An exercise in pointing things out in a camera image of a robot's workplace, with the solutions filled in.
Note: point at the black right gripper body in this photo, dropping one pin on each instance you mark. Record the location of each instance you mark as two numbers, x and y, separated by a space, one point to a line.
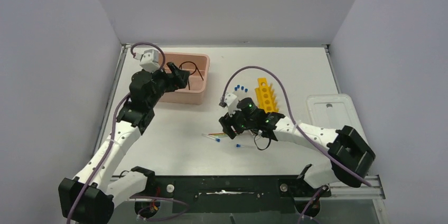
242 123

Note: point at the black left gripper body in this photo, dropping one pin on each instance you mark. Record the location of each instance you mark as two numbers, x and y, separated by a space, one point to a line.
158 78

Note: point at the black wire ring stand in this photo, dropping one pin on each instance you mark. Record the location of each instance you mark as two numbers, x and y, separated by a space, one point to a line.
196 78

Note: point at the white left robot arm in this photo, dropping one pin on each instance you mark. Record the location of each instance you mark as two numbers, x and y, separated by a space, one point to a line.
90 197

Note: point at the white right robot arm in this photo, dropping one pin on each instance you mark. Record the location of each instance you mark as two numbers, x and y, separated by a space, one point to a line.
349 155

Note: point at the red green stirring sticks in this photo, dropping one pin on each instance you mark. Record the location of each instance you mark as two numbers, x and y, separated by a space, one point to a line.
218 134

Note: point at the pink plastic bin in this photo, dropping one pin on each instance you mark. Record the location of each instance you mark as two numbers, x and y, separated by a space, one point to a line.
198 66

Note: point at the yellow test tube rack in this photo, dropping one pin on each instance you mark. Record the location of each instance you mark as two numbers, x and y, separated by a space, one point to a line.
266 96

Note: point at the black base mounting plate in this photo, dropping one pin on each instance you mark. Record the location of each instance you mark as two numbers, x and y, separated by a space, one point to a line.
232 194

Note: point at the white plastic tray lid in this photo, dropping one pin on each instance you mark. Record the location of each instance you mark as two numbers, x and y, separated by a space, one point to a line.
333 111

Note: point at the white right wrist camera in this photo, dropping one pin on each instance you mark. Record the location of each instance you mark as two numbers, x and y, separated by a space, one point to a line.
229 101

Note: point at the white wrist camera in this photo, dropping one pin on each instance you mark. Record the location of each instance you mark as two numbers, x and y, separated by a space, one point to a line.
229 101
149 60

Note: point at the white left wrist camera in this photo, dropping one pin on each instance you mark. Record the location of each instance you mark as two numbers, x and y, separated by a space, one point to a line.
149 60

